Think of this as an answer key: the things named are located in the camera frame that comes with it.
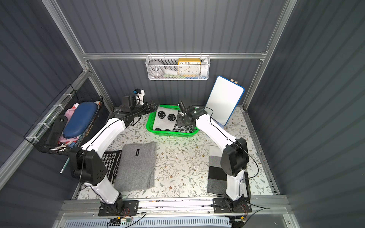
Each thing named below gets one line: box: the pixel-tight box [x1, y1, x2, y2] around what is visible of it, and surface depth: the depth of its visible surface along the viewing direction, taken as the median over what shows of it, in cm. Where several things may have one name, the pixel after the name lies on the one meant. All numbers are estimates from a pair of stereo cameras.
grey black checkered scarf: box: [207, 145, 228, 195], surface depth 86 cm
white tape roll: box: [148, 60, 164, 77], surface depth 89 cm
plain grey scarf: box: [114, 142, 157, 192], surface depth 86 cm
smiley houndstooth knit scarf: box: [153, 106, 195, 133], surface depth 107 cm
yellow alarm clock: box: [177, 57, 202, 77], surface depth 91 cm
